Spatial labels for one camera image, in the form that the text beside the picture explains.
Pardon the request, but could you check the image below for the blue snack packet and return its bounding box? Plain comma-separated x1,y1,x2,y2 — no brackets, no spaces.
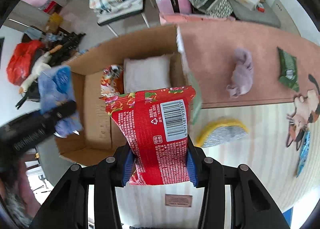
37,65,82,138

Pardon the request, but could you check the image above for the yellow silver sponge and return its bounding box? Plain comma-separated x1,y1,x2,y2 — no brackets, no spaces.
194,118,249,148

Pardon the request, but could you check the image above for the red snack packet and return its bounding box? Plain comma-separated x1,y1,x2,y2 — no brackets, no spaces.
105,86,196,186

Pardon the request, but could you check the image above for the lilac cloth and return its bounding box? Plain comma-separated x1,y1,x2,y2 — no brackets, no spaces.
226,48,254,98

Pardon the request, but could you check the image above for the brown cardboard box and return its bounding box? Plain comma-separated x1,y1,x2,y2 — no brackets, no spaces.
55,24,202,166

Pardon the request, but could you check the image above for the white goose plush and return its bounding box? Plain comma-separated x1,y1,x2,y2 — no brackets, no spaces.
18,45,62,94

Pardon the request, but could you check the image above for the red plastic bag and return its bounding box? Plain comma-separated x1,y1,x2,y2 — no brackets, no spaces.
6,40,44,86

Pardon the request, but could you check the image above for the colourful snack packet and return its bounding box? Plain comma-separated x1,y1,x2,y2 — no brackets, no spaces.
100,65,124,98

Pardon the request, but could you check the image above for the light blue packet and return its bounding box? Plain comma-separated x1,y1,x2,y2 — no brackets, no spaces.
296,130,310,177

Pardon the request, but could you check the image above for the white pillow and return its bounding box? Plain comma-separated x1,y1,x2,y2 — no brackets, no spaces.
124,55,171,93

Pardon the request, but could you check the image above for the white folding stool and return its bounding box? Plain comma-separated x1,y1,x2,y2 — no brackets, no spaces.
97,0,150,37

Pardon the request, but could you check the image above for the pink striped cat rug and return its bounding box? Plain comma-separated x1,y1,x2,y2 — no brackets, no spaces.
111,21,319,228

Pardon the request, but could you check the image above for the green snack packet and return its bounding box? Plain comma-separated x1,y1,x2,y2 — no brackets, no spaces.
277,47,299,92

